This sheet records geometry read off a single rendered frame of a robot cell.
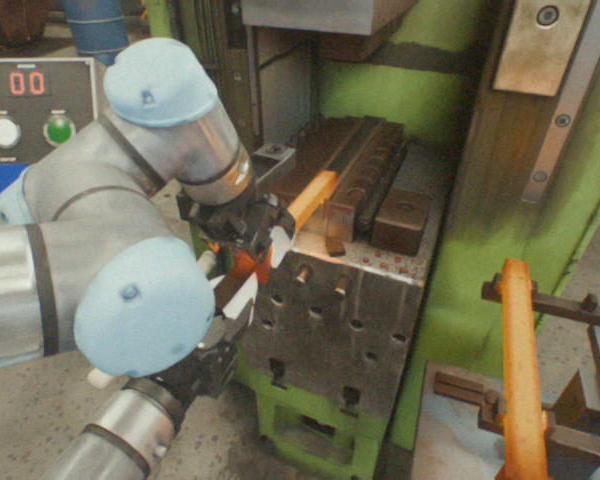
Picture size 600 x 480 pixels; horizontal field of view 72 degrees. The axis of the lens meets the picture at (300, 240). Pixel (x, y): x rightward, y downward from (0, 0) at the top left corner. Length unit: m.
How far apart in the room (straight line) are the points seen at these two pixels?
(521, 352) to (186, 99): 0.45
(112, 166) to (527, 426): 0.45
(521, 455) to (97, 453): 0.38
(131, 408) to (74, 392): 1.41
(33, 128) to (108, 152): 0.58
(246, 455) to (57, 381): 0.80
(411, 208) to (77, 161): 0.58
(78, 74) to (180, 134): 0.56
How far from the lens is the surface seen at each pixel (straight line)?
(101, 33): 5.26
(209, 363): 0.48
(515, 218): 0.87
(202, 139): 0.36
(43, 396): 1.89
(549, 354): 2.01
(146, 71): 0.34
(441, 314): 1.04
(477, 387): 0.84
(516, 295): 0.63
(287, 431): 1.39
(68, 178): 0.33
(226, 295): 0.52
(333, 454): 1.37
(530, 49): 0.73
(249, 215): 0.49
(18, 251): 0.24
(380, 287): 0.75
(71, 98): 0.89
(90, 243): 0.24
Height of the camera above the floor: 1.39
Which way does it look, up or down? 38 degrees down
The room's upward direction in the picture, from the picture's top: straight up
